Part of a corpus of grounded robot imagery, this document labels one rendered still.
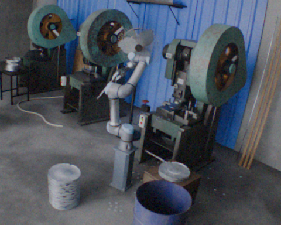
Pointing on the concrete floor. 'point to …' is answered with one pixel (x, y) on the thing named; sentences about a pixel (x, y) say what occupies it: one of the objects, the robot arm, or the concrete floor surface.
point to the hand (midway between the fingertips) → (113, 78)
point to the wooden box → (192, 185)
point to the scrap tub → (161, 204)
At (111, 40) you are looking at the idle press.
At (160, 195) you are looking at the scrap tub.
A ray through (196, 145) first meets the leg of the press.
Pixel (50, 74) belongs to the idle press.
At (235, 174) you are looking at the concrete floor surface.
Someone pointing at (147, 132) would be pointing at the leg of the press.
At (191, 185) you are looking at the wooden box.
